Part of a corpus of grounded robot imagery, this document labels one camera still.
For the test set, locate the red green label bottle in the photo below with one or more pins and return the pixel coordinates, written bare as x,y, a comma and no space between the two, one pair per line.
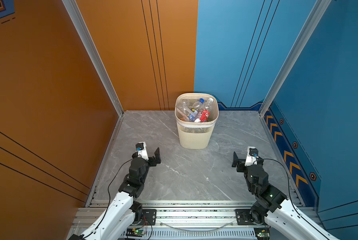
204,111

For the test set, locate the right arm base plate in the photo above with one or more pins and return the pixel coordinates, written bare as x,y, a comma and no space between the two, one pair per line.
244,217

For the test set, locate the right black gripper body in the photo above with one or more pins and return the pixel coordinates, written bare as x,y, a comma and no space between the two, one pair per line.
241,168

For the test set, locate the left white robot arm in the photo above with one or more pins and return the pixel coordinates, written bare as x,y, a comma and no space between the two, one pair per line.
123,210

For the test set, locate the aluminium corner post left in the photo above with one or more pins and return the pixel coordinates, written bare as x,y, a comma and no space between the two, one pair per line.
88,42

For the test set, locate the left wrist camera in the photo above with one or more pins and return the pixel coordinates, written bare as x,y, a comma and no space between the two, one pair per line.
141,151

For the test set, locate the left green circuit board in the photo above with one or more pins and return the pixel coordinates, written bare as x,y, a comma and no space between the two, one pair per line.
135,233

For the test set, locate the bottle pink label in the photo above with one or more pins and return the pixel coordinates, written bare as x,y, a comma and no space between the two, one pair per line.
186,113

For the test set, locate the aluminium corner post right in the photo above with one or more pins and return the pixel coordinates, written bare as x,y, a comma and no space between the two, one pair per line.
303,37

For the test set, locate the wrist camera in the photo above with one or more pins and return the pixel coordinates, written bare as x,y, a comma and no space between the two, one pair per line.
141,151
251,157

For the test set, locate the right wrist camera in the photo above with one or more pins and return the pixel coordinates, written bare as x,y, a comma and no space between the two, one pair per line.
251,157

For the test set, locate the right green circuit board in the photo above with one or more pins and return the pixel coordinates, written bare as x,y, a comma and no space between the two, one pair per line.
262,234

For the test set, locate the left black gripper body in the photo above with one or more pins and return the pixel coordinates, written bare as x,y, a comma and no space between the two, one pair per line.
151,163

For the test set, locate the cream plastic waste bin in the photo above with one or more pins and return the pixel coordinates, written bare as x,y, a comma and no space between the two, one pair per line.
196,135

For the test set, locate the green circuit board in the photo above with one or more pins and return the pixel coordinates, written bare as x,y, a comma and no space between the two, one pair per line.
262,234
135,233

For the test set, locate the aluminium corner post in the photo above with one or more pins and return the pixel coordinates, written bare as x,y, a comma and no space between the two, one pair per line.
88,42
303,37

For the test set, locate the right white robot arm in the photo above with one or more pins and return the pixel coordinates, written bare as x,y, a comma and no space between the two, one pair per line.
272,207

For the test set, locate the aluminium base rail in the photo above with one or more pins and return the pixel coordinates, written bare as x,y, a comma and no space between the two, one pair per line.
181,220

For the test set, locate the pepsi bottle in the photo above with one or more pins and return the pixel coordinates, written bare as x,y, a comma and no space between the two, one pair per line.
195,108

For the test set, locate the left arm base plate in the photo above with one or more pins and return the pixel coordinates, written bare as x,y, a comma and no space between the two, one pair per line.
150,216

